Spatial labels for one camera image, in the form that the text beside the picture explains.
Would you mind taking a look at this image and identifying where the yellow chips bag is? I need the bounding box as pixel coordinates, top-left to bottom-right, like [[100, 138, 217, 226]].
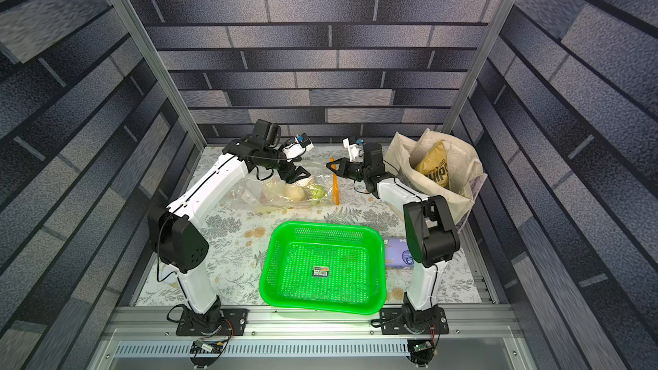
[[415, 140, 449, 188]]

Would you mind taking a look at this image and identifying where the beige canvas tote bag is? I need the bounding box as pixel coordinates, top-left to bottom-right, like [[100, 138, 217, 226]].
[[385, 128, 488, 229]]

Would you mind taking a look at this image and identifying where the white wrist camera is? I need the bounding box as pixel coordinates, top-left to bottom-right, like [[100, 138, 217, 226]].
[[343, 137, 364, 162], [282, 133, 314, 160]]

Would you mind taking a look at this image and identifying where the small sticker in basket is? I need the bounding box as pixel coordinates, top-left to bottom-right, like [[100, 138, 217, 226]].
[[312, 267, 329, 278]]

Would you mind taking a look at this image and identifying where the purple tissue pack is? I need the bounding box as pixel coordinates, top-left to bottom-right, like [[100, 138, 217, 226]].
[[384, 238, 415, 269]]

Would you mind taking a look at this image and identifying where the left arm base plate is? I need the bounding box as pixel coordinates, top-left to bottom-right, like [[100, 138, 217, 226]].
[[167, 308, 249, 337]]

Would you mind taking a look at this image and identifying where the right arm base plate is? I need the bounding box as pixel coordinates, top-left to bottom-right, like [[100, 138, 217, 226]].
[[375, 306, 450, 335]]

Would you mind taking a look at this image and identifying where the green pear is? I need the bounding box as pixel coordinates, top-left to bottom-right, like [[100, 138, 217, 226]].
[[306, 183, 327, 200]]

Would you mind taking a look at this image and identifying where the beige round fruit upper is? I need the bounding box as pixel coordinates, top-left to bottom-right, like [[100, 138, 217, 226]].
[[284, 184, 306, 203]]

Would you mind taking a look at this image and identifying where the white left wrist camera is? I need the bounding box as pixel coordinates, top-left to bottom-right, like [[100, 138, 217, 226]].
[[282, 133, 314, 160]]

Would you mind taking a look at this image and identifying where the green plastic basket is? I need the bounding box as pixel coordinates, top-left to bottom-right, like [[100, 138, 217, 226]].
[[259, 221, 387, 315]]

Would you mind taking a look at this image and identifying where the circuit board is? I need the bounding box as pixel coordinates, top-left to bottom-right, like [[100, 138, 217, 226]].
[[190, 339, 224, 357], [408, 340, 435, 367]]

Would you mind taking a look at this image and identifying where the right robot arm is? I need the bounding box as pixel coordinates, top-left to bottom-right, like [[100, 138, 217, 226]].
[[327, 137, 460, 328]]

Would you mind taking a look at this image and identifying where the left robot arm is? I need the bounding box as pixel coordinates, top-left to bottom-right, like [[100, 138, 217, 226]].
[[147, 119, 313, 327]]

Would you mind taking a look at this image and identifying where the clear zip-top bag orange seal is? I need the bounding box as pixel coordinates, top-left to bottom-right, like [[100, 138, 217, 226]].
[[222, 160, 335, 212]]

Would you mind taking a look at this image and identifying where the right circuit board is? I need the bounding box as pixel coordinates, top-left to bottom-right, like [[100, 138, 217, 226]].
[[408, 340, 435, 367]]

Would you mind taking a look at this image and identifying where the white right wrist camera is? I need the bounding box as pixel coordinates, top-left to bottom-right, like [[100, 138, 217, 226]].
[[343, 137, 364, 162]]

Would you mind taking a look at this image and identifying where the left circuit board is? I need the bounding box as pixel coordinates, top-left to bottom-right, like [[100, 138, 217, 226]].
[[190, 339, 224, 357]]

